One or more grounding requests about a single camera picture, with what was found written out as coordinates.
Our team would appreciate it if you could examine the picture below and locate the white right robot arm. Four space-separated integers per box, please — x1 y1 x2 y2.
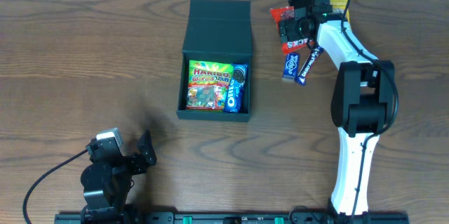
278 0 398 221

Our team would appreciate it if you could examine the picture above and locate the Haribo gummy worms bag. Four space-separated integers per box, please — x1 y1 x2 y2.
186 60 234 111

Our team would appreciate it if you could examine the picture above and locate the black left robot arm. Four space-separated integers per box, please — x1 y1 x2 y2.
80 128 157 223

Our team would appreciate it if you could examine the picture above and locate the blue Eclipse mints box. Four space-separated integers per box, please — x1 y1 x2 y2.
283 52 300 79

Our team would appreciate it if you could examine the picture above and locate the red Hacks candy bag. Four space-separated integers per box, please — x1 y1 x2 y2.
270 6 315 54

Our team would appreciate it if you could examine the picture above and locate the Dairy Milk chocolate bar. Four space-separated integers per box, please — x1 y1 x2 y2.
295 46 323 86

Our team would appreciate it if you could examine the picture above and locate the blue Oreo cookie pack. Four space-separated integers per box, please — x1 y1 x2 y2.
224 64 248 113

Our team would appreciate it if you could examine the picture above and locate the dark green open box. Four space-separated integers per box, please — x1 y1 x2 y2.
177 0 253 122

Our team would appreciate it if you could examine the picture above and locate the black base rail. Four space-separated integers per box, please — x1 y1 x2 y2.
54 209 410 224

